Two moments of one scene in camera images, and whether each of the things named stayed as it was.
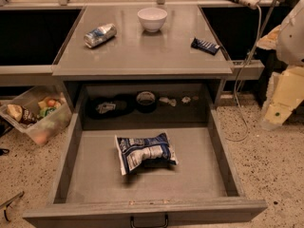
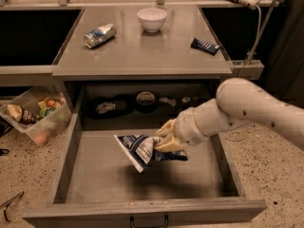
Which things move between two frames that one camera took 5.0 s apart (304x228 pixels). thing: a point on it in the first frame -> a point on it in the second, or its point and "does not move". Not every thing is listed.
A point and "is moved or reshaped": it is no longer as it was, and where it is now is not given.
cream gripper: [292, 38] -> [189, 125]
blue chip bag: [135, 154] is moved or reshaped
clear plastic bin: [41, 112] does not move
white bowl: [152, 19] does not move
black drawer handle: [134, 226] does not move
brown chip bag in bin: [21, 114] does not move
